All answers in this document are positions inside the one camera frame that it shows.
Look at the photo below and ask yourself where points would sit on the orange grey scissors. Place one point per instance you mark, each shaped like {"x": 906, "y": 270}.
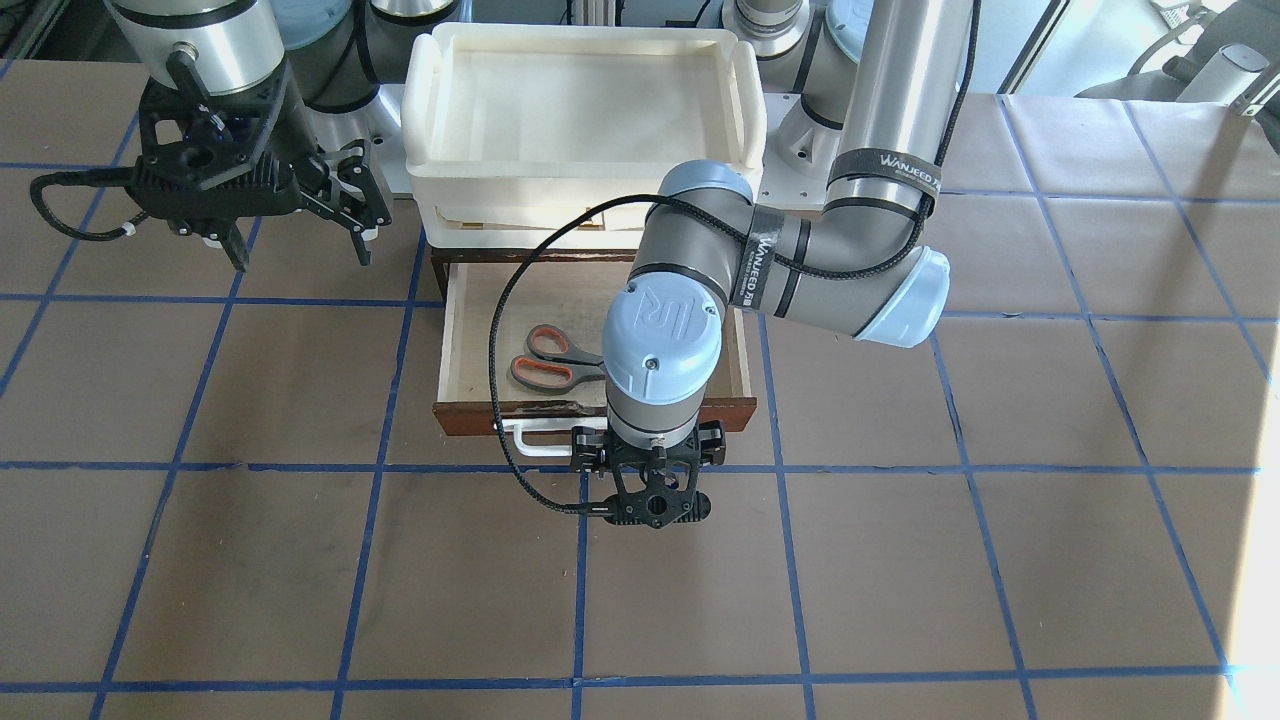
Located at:
{"x": 553, "y": 364}

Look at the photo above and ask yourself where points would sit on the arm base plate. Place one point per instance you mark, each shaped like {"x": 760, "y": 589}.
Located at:
{"x": 799, "y": 152}
{"x": 379, "y": 122}

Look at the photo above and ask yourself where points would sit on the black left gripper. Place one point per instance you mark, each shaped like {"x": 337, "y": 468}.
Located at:
{"x": 710, "y": 445}

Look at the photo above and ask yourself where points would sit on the wooden drawer with white handle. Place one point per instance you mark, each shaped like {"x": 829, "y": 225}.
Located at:
{"x": 574, "y": 296}

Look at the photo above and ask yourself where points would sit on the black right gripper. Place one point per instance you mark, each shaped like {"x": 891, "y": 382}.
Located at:
{"x": 287, "y": 128}

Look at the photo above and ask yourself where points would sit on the white plastic bin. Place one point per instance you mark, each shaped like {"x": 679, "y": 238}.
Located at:
{"x": 511, "y": 131}

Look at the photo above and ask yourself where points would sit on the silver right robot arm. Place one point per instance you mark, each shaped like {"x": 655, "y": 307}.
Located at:
{"x": 339, "y": 53}

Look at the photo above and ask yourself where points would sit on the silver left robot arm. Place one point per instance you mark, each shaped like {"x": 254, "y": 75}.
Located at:
{"x": 859, "y": 269}

